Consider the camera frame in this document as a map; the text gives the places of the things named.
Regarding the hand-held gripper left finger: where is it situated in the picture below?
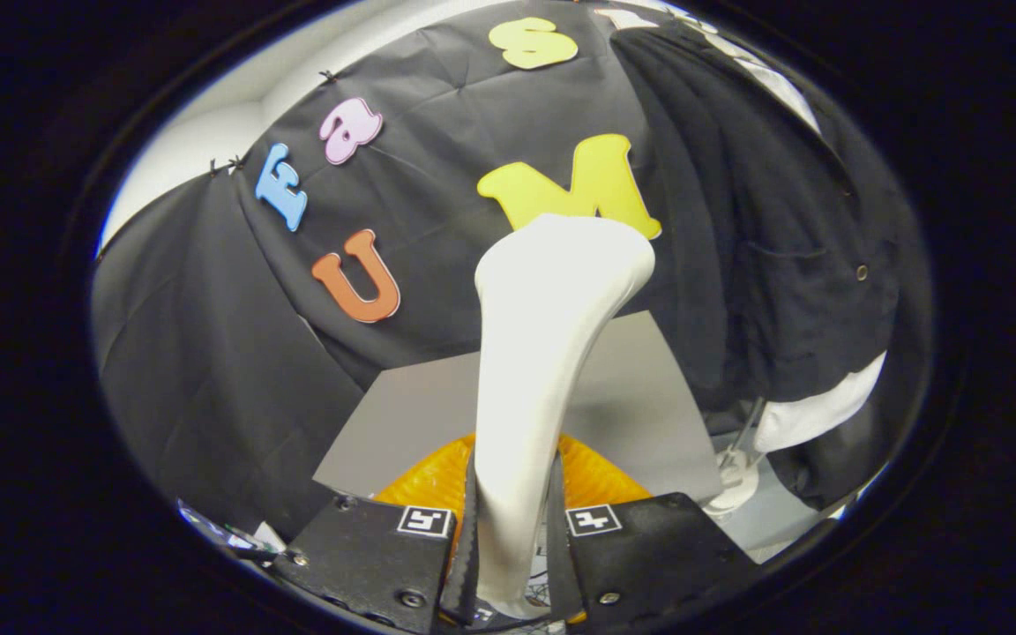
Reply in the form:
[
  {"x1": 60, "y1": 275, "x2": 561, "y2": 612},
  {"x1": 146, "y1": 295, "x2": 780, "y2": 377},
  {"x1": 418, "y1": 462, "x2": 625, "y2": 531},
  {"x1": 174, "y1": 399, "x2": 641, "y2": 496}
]
[{"x1": 272, "y1": 432, "x2": 480, "y2": 635}]

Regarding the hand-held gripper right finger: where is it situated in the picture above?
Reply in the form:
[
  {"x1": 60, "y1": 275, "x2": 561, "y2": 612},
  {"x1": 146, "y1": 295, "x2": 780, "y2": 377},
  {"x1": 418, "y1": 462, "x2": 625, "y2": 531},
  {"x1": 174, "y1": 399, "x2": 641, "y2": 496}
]
[{"x1": 546, "y1": 432, "x2": 760, "y2": 625}]

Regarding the white garment steamer head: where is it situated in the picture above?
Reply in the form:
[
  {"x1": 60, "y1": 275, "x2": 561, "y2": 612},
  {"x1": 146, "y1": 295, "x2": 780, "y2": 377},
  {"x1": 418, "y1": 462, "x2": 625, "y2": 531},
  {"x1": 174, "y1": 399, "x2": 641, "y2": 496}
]
[{"x1": 473, "y1": 214, "x2": 657, "y2": 618}]

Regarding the black jacket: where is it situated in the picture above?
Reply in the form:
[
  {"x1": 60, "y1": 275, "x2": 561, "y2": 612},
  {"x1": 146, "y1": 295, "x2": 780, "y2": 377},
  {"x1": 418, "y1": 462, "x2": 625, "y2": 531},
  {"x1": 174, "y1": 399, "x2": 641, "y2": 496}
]
[{"x1": 609, "y1": 13, "x2": 928, "y2": 512}]

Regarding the grey cabinet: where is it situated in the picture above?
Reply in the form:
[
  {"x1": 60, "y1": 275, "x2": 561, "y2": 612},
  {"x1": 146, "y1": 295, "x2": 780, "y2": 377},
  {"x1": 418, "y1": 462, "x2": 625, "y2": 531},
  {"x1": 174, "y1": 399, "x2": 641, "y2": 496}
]
[{"x1": 312, "y1": 309, "x2": 725, "y2": 504}]

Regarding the white floor stand base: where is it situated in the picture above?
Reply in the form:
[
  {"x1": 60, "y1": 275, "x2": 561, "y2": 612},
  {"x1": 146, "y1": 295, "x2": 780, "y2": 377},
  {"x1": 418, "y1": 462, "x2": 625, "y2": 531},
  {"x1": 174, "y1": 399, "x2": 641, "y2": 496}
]
[{"x1": 702, "y1": 397, "x2": 769, "y2": 517}]

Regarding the black backdrop cloth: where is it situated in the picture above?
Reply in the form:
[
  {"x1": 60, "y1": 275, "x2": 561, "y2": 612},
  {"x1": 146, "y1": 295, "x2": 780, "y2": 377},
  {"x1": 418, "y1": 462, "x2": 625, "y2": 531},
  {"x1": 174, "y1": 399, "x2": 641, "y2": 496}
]
[{"x1": 92, "y1": 0, "x2": 932, "y2": 543}]

